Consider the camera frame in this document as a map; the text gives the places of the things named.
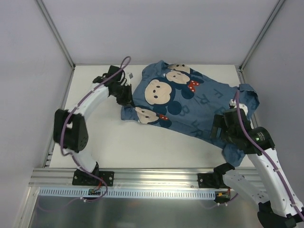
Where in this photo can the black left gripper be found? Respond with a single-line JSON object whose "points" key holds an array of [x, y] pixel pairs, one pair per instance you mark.
{"points": [[126, 94]]}

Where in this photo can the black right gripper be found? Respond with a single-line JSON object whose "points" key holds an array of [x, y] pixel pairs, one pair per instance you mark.
{"points": [[218, 127]]}

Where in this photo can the blue cartoon print pillowcase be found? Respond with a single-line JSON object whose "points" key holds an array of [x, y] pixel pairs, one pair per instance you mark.
{"points": [[179, 98]]}

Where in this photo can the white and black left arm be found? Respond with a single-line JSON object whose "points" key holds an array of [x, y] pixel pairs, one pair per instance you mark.
{"points": [[70, 129]]}

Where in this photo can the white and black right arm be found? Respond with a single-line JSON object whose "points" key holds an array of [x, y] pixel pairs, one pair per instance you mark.
{"points": [[279, 206]]}

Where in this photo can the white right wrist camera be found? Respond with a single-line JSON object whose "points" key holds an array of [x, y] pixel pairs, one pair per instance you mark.
{"points": [[233, 104]]}

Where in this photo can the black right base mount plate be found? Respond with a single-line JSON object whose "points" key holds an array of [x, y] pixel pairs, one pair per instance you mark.
{"points": [[211, 181]]}

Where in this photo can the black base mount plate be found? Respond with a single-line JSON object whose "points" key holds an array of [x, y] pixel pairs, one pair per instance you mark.
{"points": [[211, 181], [81, 178]]}

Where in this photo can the right aluminium frame post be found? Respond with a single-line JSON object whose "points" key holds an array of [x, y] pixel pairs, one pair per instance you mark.
{"points": [[266, 26]]}

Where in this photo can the aluminium frame post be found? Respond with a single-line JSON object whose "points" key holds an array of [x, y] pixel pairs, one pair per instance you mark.
{"points": [[48, 19], [266, 26]]}

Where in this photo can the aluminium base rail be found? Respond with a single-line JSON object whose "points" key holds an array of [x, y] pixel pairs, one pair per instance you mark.
{"points": [[158, 179]]}

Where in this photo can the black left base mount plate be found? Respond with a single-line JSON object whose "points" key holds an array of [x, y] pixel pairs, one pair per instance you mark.
{"points": [[81, 178]]}

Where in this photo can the white slotted cable duct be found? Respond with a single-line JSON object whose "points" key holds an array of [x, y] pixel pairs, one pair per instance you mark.
{"points": [[129, 193]]}

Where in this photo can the left aluminium frame post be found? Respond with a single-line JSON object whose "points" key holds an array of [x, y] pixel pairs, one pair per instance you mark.
{"points": [[48, 19]]}

